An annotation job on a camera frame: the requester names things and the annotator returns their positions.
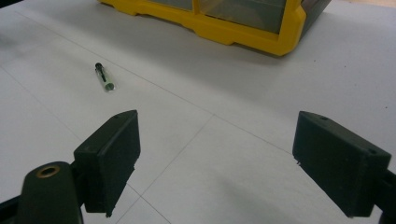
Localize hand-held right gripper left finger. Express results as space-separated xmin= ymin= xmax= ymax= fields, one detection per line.
xmin=73 ymin=109 xmax=142 ymax=218

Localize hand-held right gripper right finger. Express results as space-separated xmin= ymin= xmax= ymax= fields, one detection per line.
xmin=291 ymin=110 xmax=392 ymax=218

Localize yellow drawer organizer cabinet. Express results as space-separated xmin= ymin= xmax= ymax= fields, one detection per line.
xmin=98 ymin=0 xmax=332 ymax=57

